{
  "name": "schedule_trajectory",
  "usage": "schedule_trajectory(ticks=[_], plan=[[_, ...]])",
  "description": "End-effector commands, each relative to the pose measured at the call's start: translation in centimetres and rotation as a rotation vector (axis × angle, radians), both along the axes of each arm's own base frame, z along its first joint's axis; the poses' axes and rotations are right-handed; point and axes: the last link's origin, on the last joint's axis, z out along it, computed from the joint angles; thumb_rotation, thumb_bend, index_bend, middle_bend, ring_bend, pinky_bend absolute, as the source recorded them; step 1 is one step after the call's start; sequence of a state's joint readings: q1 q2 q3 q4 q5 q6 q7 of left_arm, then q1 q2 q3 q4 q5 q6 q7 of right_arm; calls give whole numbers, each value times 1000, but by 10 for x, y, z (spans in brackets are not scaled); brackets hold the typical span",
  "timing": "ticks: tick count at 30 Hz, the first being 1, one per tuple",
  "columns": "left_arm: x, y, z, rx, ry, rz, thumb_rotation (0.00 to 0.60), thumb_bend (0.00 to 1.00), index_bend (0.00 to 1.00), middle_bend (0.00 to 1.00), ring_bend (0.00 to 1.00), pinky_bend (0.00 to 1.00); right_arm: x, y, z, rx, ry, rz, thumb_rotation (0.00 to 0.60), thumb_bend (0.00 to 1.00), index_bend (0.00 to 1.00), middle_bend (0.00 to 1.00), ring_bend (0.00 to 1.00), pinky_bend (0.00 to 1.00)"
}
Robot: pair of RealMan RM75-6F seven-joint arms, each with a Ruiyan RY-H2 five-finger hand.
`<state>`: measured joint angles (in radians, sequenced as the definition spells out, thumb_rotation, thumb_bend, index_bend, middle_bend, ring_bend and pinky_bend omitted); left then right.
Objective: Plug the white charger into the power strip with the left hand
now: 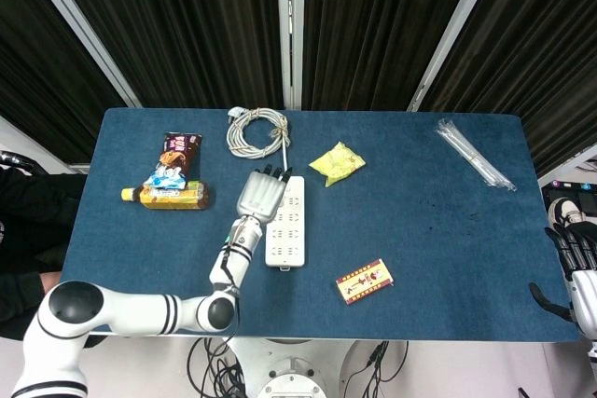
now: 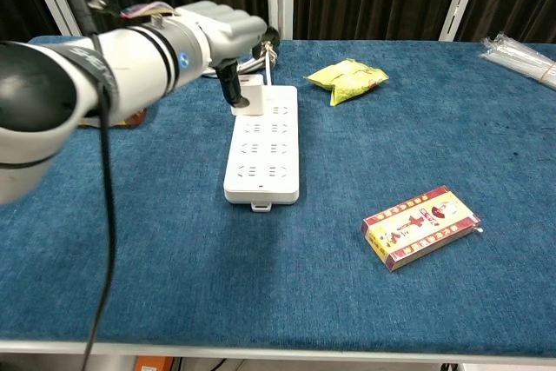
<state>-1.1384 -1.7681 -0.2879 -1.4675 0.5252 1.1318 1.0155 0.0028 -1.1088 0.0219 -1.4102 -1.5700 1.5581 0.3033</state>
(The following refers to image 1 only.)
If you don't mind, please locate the brown chocolate snack wrapper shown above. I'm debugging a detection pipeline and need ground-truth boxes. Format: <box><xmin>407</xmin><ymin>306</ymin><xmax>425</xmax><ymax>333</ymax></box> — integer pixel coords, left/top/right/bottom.
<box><xmin>158</xmin><ymin>131</ymin><xmax>204</xmax><ymax>183</ymax></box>

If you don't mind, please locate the clear plastic straw bundle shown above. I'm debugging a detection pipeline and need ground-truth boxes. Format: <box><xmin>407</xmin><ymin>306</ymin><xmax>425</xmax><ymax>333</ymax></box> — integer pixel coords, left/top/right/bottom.
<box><xmin>435</xmin><ymin>118</ymin><xmax>518</xmax><ymax>193</ymax></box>

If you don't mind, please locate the yellow label tea bottle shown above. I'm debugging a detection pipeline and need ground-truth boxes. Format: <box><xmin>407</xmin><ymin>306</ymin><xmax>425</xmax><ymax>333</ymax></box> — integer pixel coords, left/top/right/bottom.
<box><xmin>120</xmin><ymin>181</ymin><xmax>211</xmax><ymax>212</ymax></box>

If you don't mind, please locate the white power strip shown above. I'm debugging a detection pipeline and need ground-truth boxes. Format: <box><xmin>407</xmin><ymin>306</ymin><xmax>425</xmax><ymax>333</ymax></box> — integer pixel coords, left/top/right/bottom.
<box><xmin>264</xmin><ymin>175</ymin><xmax>307</xmax><ymax>272</ymax></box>

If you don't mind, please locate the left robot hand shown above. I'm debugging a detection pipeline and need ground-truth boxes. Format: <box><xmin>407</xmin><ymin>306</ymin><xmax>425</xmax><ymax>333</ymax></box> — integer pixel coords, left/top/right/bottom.
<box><xmin>236</xmin><ymin>164</ymin><xmax>294</xmax><ymax>225</ymax></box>

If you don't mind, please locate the white cable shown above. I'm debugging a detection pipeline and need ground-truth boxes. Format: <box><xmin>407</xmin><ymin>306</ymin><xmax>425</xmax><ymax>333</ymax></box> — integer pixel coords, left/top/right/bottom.
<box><xmin>226</xmin><ymin>106</ymin><xmax>293</xmax><ymax>172</ymax></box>

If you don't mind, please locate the black cable bundle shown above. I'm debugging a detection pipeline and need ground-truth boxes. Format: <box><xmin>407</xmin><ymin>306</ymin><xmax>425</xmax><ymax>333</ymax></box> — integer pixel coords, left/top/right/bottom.
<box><xmin>342</xmin><ymin>340</ymin><xmax>391</xmax><ymax>398</ymax></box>
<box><xmin>186</xmin><ymin>336</ymin><xmax>248</xmax><ymax>398</ymax></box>

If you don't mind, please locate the white frame post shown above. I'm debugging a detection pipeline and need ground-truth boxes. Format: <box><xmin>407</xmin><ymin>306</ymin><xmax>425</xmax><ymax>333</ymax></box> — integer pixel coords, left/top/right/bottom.
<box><xmin>13</xmin><ymin>0</ymin><xmax>143</xmax><ymax>108</ymax></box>
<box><xmin>407</xmin><ymin>0</ymin><xmax>506</xmax><ymax>113</ymax></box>
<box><xmin>275</xmin><ymin>0</ymin><xmax>307</xmax><ymax>110</ymax></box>

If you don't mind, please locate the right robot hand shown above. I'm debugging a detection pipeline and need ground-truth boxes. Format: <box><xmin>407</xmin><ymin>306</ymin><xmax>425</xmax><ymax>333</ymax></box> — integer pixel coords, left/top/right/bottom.
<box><xmin>529</xmin><ymin>225</ymin><xmax>597</xmax><ymax>338</ymax></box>

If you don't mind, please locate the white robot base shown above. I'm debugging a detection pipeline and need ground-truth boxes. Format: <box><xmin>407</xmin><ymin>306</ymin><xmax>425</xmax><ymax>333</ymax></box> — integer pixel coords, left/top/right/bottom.
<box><xmin>223</xmin><ymin>337</ymin><xmax>410</xmax><ymax>398</ymax></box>

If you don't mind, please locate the blue table mat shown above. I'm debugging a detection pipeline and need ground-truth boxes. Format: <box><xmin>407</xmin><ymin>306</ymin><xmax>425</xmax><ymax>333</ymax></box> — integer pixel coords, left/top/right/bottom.
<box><xmin>60</xmin><ymin>107</ymin><xmax>582</xmax><ymax>344</ymax></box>

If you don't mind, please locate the seated person in black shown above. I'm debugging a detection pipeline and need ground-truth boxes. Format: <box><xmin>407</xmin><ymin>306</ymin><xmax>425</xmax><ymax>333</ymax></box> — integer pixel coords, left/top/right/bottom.
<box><xmin>0</xmin><ymin>167</ymin><xmax>89</xmax><ymax>341</ymax></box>

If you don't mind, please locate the blue white snack packet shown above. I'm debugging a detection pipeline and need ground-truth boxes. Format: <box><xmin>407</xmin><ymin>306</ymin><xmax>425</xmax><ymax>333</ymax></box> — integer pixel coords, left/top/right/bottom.
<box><xmin>142</xmin><ymin>162</ymin><xmax>188</xmax><ymax>191</ymax></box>

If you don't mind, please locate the white sneaker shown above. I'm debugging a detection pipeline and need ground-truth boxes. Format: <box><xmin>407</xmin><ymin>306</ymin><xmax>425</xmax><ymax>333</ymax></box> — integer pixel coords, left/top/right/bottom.
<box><xmin>545</xmin><ymin>197</ymin><xmax>582</xmax><ymax>231</ymax></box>

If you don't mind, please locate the red yellow card box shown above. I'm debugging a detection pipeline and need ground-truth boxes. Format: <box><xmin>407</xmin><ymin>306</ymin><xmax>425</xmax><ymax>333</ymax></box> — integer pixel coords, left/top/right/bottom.
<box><xmin>335</xmin><ymin>258</ymin><xmax>395</xmax><ymax>306</ymax></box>

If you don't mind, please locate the yellow snack packet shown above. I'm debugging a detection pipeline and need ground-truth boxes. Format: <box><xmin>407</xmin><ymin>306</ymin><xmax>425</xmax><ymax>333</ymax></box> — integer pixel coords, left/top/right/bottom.
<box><xmin>308</xmin><ymin>141</ymin><xmax>367</xmax><ymax>188</ymax></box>

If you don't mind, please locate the black curtain panel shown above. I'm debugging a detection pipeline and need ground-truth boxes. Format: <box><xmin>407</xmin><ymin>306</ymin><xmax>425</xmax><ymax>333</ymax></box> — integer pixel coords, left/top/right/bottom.
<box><xmin>418</xmin><ymin>0</ymin><xmax>597</xmax><ymax>178</ymax></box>
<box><xmin>0</xmin><ymin>0</ymin><xmax>128</xmax><ymax>166</ymax></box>
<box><xmin>41</xmin><ymin>0</ymin><xmax>285</xmax><ymax>109</ymax></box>
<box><xmin>301</xmin><ymin>0</ymin><xmax>485</xmax><ymax>112</ymax></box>

